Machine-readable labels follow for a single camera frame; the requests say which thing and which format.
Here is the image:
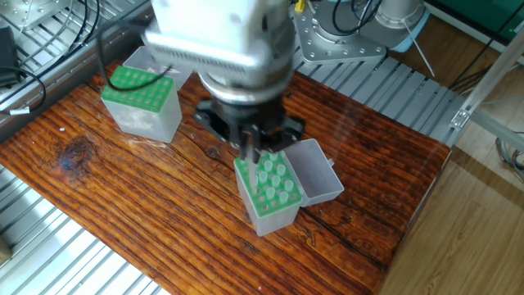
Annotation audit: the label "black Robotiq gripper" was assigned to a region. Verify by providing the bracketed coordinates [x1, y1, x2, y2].
[195, 88, 305, 165]

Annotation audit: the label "thin white plastic strip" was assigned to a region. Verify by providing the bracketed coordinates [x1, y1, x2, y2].
[407, 12, 449, 79]

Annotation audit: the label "black gripper cable bundle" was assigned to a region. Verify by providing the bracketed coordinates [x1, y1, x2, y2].
[94, 12, 160, 83]

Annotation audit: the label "aluminium frame profile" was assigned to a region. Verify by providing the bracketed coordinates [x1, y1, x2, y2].
[449, 45, 524, 165]

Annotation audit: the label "clear pipette box green rack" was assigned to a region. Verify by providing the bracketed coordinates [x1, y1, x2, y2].
[101, 47, 194, 144]
[233, 138, 345, 237]

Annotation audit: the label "black cables on frame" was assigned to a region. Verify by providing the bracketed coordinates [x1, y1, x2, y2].
[0, 0, 95, 116]

